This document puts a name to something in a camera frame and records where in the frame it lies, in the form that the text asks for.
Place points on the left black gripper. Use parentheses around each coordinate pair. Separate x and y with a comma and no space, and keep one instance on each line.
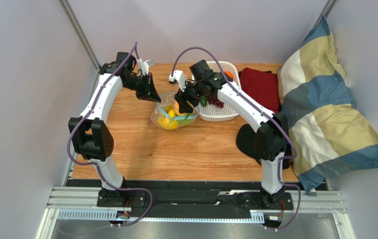
(152,95)

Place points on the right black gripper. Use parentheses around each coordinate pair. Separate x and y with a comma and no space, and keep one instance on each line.
(188,96)

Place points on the peach fruit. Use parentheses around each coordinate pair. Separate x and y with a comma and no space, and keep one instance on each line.
(175,108)

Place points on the clear zip top bag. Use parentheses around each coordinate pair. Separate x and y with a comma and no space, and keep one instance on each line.
(168,99)

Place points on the yellow banana bunch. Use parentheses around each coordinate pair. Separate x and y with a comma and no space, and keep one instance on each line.
(164,121)

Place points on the green lime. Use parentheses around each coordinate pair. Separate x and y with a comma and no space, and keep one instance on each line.
(183,121)

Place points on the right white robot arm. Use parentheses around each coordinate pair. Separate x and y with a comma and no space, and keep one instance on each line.
(271,133)

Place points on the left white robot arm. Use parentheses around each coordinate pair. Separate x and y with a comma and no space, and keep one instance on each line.
(89,134)

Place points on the green cucumber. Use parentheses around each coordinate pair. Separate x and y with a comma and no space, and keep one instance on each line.
(204,101)

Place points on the white plastic basket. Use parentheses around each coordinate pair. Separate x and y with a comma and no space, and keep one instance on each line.
(213,113)

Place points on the dark purple grape bunch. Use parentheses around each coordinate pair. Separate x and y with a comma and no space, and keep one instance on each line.
(213,101)

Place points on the orange fruit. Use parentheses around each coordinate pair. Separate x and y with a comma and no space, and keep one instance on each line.
(229,74)

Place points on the black baseball cap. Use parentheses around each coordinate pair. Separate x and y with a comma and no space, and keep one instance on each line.
(244,142)

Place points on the folded red cloth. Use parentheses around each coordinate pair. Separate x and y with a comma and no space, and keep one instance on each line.
(262,87)

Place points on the striped blue yellow pillow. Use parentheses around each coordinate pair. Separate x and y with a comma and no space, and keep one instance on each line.
(331,137)

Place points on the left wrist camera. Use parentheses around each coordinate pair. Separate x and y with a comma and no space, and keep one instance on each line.
(143,66)

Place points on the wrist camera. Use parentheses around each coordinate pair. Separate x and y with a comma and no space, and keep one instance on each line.
(143,66)
(178,77)

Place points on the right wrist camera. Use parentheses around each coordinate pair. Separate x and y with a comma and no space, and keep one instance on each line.
(178,77)

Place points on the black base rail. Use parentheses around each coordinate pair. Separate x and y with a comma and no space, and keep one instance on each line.
(189,199)

